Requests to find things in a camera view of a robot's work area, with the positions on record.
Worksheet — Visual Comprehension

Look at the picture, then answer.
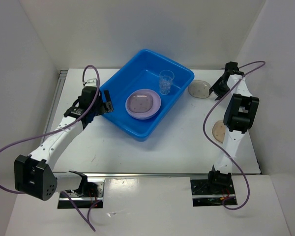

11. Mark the purple cable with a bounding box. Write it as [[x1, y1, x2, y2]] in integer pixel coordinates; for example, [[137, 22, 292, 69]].
[[202, 60, 266, 211], [0, 64, 96, 232]]

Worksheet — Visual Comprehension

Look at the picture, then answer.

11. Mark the grey translucent speckled dish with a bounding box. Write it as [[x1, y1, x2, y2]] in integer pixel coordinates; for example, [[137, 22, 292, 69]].
[[126, 93, 153, 113]]

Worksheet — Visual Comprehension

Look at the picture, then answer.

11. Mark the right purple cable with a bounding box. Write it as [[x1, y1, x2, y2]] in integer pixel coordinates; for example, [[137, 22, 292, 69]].
[[202, 60, 266, 211]]

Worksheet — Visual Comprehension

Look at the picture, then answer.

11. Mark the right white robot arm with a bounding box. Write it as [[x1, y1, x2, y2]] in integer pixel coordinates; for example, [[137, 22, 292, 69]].
[[206, 61, 259, 194]]

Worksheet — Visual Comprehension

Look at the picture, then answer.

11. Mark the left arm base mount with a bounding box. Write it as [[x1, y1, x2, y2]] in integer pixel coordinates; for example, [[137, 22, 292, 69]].
[[58, 178, 105, 209]]

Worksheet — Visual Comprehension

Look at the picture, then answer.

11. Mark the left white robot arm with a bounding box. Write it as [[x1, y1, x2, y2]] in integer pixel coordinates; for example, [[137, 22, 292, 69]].
[[14, 78, 114, 201]]

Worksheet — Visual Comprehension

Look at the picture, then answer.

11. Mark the aluminium rail front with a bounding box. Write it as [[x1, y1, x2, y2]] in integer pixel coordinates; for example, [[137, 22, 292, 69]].
[[54, 172, 261, 178]]

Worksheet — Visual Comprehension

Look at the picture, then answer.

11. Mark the aluminium rail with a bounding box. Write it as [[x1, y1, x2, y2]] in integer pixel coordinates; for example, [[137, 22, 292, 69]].
[[54, 172, 261, 178], [44, 70, 68, 133]]

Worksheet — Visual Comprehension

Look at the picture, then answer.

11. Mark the blue round plate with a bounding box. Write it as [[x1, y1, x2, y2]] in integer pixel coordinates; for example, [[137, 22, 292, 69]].
[[128, 112, 157, 120]]

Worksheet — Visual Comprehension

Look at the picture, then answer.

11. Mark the clear plastic cup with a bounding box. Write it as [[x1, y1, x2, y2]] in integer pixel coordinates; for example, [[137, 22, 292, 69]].
[[159, 70, 175, 83], [159, 81, 172, 95]]

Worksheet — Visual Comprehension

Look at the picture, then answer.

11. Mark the purple round plate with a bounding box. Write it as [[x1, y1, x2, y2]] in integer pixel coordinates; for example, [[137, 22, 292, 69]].
[[125, 89, 162, 113]]

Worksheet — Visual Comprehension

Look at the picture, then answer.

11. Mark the clear translucent dish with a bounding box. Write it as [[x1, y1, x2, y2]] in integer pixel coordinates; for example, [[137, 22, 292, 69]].
[[188, 80, 210, 99]]

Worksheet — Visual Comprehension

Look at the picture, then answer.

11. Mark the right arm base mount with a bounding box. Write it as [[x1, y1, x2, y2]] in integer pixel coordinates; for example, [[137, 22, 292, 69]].
[[190, 178, 237, 207]]

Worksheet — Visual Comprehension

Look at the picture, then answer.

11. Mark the aluminium rail left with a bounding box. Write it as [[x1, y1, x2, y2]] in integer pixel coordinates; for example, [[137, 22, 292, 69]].
[[44, 70, 68, 133]]

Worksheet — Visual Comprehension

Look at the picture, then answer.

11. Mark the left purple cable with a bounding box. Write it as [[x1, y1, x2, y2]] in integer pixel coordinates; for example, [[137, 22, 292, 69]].
[[0, 64, 96, 232]]

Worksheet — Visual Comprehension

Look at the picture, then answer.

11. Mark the blue plastic bin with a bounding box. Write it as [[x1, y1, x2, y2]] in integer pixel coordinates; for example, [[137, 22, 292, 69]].
[[100, 49, 194, 142]]

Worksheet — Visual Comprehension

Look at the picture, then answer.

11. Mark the pink translucent dish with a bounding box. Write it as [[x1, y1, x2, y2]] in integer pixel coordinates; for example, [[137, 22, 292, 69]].
[[212, 120, 226, 143]]

